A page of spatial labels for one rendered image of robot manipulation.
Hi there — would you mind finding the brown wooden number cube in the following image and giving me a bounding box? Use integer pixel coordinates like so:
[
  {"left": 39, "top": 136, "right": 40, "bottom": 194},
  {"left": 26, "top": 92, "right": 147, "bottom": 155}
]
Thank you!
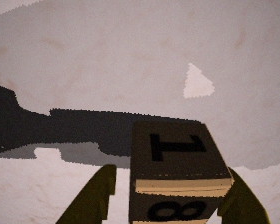
[{"left": 128, "top": 121, "right": 234, "bottom": 224}]

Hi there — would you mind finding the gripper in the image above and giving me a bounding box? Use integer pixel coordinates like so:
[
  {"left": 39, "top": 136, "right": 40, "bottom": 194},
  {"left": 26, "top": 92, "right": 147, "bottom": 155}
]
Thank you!
[{"left": 55, "top": 164, "right": 271, "bottom": 224}]

